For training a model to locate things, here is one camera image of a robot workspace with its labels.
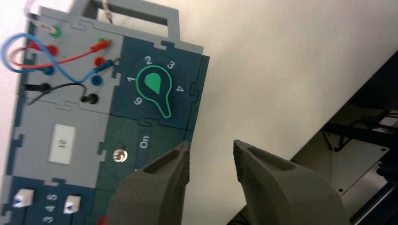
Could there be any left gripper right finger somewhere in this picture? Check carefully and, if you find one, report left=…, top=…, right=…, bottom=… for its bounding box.
left=234, top=140, right=352, bottom=225

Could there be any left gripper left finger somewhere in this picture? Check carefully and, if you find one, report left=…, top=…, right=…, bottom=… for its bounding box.
left=107, top=142, right=190, bottom=225

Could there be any black banana plug cable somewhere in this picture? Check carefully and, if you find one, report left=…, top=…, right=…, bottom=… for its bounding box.
left=23, top=82, right=100, bottom=106

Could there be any green rotary knob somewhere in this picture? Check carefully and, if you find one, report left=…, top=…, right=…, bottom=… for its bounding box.
left=136, top=65, right=173, bottom=119

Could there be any blue banana plug cable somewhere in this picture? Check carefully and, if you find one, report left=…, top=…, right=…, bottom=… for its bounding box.
left=0, top=32, right=115, bottom=84

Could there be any black metal frame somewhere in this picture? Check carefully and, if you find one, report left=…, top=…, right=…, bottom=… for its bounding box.
left=321, top=49, right=398, bottom=225

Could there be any white banana plug cable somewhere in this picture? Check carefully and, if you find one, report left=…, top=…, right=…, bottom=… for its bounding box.
left=23, top=0, right=113, bottom=36

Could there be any grey metal mounting plate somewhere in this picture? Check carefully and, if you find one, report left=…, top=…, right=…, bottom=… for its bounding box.
left=291, top=104, right=391, bottom=198

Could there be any white slider cap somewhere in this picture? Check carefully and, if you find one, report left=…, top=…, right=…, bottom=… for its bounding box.
left=63, top=195, right=82, bottom=215
left=12, top=188, right=35, bottom=208

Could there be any red banana plug cable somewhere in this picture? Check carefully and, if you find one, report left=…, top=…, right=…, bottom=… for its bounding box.
left=8, top=39, right=111, bottom=69

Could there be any grey and blue control box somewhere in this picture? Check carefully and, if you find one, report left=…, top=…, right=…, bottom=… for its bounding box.
left=0, top=0, right=210, bottom=225

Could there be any silver toggle switch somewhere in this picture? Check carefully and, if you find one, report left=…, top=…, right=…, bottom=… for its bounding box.
left=112, top=149, right=128, bottom=163

